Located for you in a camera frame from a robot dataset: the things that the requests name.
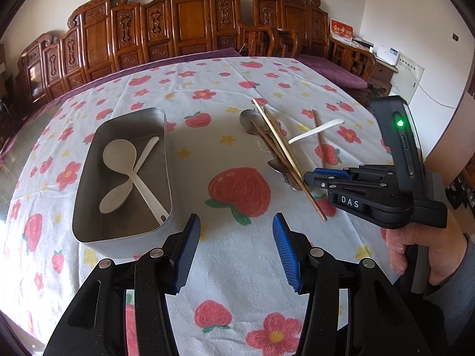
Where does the white plastic spoon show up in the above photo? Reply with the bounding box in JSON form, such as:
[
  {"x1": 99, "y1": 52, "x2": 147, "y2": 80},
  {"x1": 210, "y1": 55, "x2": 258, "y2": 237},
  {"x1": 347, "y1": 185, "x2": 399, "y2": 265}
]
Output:
[{"x1": 288, "y1": 119, "x2": 344, "y2": 145}]

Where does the round cream plastic spoon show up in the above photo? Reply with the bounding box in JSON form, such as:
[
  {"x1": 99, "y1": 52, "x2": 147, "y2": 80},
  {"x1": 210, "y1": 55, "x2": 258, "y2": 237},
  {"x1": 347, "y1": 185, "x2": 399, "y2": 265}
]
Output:
[{"x1": 103, "y1": 139, "x2": 169, "y2": 226}]

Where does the metal spoon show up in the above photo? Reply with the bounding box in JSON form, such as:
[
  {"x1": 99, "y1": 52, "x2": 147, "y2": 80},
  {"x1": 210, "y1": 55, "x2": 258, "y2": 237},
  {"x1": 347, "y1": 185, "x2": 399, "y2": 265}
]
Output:
[
  {"x1": 283, "y1": 172, "x2": 302, "y2": 190},
  {"x1": 239, "y1": 109, "x2": 283, "y2": 164},
  {"x1": 267, "y1": 133, "x2": 294, "y2": 175}
]

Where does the long carved wooden sofa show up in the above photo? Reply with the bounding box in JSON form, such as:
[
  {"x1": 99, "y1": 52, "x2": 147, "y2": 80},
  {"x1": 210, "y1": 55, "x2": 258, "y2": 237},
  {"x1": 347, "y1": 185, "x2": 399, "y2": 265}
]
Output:
[{"x1": 17, "y1": 0, "x2": 277, "y2": 106}]

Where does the red desk calendar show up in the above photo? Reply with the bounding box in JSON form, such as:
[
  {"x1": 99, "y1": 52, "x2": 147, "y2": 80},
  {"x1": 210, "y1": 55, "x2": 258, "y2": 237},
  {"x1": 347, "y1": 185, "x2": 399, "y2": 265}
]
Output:
[{"x1": 330, "y1": 18, "x2": 353, "y2": 43}]

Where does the strawberry flower print tablecloth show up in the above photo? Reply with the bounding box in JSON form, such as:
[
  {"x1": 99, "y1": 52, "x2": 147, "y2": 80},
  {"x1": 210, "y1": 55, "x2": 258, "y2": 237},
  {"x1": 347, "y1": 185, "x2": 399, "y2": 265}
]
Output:
[{"x1": 0, "y1": 56, "x2": 399, "y2": 356}]

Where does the oval cream plastic spoon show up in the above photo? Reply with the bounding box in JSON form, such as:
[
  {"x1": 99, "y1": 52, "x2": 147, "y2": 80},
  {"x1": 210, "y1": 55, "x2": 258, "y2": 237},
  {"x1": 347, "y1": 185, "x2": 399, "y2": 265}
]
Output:
[{"x1": 99, "y1": 137, "x2": 160, "y2": 214}]

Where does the purple seat cushion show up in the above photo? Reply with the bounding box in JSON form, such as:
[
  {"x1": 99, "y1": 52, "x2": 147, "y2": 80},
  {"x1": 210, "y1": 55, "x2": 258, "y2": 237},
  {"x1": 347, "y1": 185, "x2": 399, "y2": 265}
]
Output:
[{"x1": 297, "y1": 54, "x2": 370, "y2": 90}]

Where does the short carved wooden sofa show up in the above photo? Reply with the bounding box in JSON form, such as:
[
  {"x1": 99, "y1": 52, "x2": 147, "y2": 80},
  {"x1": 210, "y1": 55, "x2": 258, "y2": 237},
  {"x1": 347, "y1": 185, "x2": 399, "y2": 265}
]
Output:
[{"x1": 252, "y1": 0, "x2": 377, "y2": 90}]

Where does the person's right forearm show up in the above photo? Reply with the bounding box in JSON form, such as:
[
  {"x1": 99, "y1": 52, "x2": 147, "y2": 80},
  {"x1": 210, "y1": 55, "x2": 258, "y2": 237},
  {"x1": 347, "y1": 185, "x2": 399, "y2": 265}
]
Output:
[{"x1": 427, "y1": 232, "x2": 475, "y2": 342}]

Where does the white box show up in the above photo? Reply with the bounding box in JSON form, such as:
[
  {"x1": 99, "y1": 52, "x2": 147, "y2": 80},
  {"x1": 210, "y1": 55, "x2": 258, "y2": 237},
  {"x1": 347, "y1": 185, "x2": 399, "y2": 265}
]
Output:
[{"x1": 376, "y1": 46, "x2": 400, "y2": 65}]

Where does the metal tray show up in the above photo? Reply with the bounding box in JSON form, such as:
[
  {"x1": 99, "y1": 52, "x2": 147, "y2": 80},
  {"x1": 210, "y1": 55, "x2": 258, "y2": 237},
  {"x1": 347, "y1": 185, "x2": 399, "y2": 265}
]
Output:
[{"x1": 72, "y1": 107, "x2": 175, "y2": 244}]

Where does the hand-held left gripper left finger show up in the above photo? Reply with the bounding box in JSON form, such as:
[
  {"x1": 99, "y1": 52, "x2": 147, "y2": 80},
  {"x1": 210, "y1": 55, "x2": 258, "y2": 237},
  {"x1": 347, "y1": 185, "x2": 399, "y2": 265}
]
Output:
[{"x1": 42, "y1": 213, "x2": 201, "y2": 356}]

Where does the pale bamboo chopstick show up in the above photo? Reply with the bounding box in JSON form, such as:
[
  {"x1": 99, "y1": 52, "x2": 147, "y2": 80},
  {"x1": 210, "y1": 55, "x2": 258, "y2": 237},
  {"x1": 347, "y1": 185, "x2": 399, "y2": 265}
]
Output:
[
  {"x1": 259, "y1": 99, "x2": 301, "y2": 179},
  {"x1": 253, "y1": 98, "x2": 309, "y2": 190}
]

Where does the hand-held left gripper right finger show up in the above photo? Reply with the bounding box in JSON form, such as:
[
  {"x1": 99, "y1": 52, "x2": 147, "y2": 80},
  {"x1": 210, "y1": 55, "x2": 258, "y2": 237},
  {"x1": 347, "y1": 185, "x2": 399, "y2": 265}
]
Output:
[{"x1": 272, "y1": 213, "x2": 433, "y2": 356}]

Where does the wooden side cabinet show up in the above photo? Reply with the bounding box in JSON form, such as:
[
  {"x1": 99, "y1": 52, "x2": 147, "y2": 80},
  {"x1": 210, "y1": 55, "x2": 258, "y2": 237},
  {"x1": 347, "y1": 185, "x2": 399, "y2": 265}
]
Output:
[{"x1": 365, "y1": 55, "x2": 399, "y2": 97}]

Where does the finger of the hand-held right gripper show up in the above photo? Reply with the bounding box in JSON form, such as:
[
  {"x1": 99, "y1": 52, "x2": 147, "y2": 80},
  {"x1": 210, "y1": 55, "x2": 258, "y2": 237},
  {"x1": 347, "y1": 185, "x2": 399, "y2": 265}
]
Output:
[
  {"x1": 303, "y1": 173, "x2": 396, "y2": 194},
  {"x1": 313, "y1": 166, "x2": 394, "y2": 179}
]

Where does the person's right hand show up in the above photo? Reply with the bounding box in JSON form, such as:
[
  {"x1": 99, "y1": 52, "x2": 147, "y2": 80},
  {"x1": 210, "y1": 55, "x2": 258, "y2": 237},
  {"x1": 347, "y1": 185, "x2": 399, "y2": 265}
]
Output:
[{"x1": 385, "y1": 226, "x2": 469, "y2": 287}]

